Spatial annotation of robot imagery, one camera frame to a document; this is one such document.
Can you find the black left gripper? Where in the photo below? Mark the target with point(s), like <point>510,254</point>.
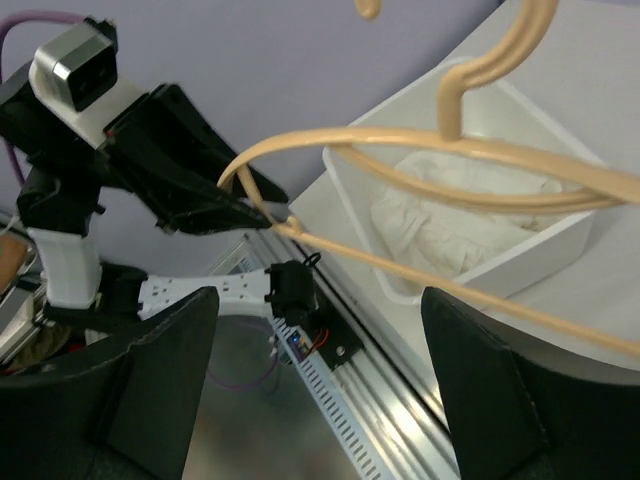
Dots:
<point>164,151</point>

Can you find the white slotted cable duct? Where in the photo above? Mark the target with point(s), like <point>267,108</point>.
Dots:
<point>385,429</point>

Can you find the white skirt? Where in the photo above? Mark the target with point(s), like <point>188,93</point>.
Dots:
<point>447,241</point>

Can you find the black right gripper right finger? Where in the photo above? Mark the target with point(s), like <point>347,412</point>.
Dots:
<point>519,407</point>

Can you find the aluminium mounting rail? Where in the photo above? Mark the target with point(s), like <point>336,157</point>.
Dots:
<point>360,325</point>

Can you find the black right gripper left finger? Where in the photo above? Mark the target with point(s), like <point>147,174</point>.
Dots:
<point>121,408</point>

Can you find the beige wooden hanger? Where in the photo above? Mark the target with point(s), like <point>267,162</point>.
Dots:
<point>596,187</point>

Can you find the white plastic basket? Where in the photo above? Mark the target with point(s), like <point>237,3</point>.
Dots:
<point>497,111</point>

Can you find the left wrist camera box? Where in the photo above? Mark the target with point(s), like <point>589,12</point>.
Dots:
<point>75,76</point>

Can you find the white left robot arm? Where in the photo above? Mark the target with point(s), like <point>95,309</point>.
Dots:
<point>59,205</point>

